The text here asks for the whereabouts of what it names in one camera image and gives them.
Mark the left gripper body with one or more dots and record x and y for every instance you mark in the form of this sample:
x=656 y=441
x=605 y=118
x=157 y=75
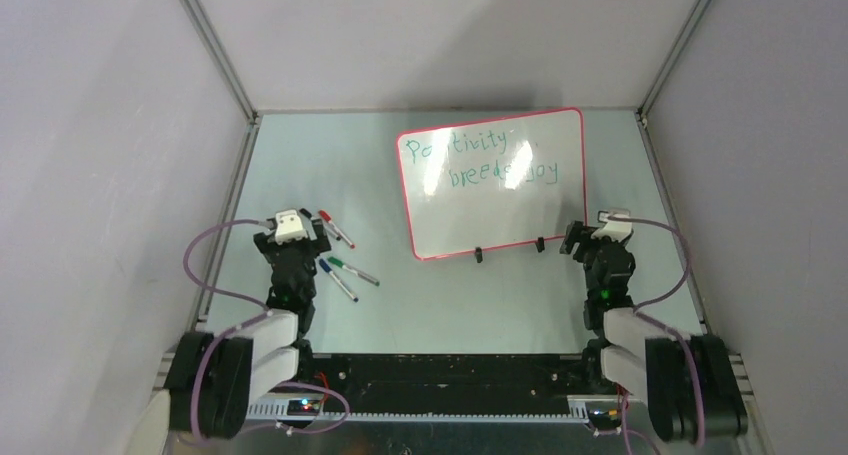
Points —
x=307 y=248

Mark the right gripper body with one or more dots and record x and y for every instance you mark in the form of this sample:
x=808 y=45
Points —
x=588 y=247

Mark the pink framed whiteboard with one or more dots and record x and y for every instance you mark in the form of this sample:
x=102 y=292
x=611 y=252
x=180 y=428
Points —
x=493 y=184

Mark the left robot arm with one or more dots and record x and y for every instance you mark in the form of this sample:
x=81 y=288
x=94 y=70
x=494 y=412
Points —
x=252 y=339

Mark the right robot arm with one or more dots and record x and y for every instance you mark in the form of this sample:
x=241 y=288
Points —
x=656 y=346

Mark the blue whiteboard marker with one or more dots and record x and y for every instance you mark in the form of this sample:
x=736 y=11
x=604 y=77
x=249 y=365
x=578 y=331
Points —
x=325 y=266

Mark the red whiteboard marker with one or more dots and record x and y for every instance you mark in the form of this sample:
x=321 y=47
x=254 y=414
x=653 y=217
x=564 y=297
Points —
x=330 y=221

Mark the black whiteboard marker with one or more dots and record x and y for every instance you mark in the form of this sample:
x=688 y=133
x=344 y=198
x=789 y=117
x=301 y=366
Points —
x=314 y=220

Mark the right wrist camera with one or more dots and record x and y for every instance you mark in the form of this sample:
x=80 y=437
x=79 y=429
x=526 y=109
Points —
x=614 y=224

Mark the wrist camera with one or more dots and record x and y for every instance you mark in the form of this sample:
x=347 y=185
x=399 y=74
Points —
x=614 y=224
x=287 y=226

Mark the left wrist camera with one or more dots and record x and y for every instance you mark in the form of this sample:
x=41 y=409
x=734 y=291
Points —
x=287 y=226

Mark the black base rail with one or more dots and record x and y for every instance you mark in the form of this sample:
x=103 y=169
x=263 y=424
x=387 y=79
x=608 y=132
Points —
x=455 y=385

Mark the aluminium frame front rail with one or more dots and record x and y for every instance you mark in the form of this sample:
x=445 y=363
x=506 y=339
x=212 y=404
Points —
x=299 y=406

